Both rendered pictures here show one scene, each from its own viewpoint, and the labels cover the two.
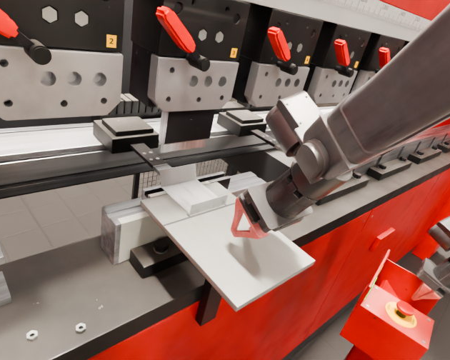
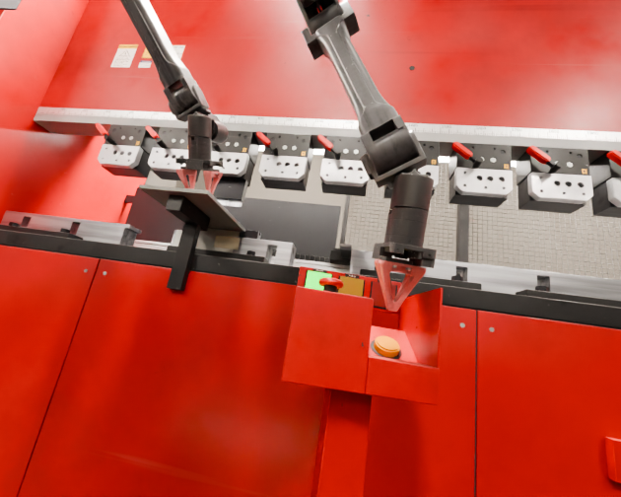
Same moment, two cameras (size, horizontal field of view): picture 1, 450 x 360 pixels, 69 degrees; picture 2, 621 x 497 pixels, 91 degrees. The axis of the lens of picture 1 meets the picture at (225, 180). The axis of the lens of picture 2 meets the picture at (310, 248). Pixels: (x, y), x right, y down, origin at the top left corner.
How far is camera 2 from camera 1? 110 cm
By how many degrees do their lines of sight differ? 70
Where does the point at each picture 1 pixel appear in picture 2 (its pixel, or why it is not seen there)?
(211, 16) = (232, 137)
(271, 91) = (273, 168)
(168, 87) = not seen: hidden behind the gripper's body
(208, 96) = (229, 167)
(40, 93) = (163, 160)
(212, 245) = not seen: hidden behind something
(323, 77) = (325, 163)
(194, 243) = not seen: hidden behind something
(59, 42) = (173, 147)
